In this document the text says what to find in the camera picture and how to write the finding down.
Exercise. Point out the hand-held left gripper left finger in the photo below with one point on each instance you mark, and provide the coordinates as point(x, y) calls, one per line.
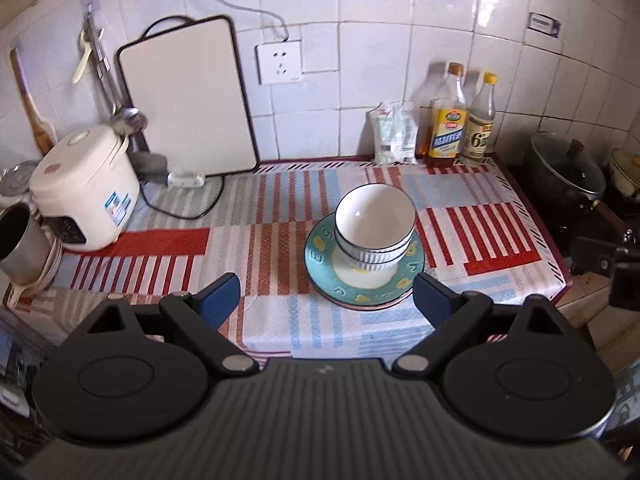
point(220, 297)

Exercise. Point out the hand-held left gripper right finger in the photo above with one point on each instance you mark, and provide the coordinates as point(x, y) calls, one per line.
point(432, 297)

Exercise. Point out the pink rabbit print plate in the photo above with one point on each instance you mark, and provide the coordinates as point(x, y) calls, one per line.
point(375, 308)

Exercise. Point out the white ribbed bowl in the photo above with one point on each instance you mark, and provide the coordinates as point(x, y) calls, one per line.
point(375, 215)
point(380, 256)
point(372, 266)

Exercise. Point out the blue fried egg plate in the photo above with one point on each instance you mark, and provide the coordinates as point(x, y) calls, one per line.
point(325, 270)

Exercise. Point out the striped tablecloth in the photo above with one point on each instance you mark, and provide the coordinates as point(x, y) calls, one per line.
point(280, 260)

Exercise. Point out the cream enamel pot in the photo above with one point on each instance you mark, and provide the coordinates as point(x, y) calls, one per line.
point(627, 170)

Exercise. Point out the black pot with glass lid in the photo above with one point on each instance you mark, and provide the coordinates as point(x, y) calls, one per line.
point(565, 170)

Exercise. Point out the yellow label oil bottle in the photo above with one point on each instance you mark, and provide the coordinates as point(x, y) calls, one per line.
point(446, 135)

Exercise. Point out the white seasoning bag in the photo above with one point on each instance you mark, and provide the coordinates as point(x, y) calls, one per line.
point(395, 135)

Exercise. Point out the clear vinegar bottle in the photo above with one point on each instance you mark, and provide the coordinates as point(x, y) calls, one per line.
point(477, 135)

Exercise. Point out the white rice cooker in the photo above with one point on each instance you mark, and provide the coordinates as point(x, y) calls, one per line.
point(85, 180)

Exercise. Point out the steel cup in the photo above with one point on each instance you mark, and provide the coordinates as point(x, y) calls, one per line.
point(27, 260)

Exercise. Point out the white cutting board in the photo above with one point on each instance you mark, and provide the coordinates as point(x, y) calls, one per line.
point(190, 100)

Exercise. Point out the steel ladle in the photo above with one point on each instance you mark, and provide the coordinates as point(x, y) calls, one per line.
point(127, 120)

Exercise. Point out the wooden spatula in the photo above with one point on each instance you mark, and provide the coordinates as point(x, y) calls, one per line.
point(42, 132)

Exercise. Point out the white plastic spoon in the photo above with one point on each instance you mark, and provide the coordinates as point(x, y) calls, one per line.
point(80, 70)

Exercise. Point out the white wall socket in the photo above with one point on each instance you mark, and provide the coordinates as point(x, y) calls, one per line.
point(280, 62)

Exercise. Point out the wall sticker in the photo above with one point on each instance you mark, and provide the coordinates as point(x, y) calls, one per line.
point(544, 23)

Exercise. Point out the clear adhesive wall hook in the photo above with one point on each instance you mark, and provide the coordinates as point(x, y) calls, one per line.
point(90, 1)

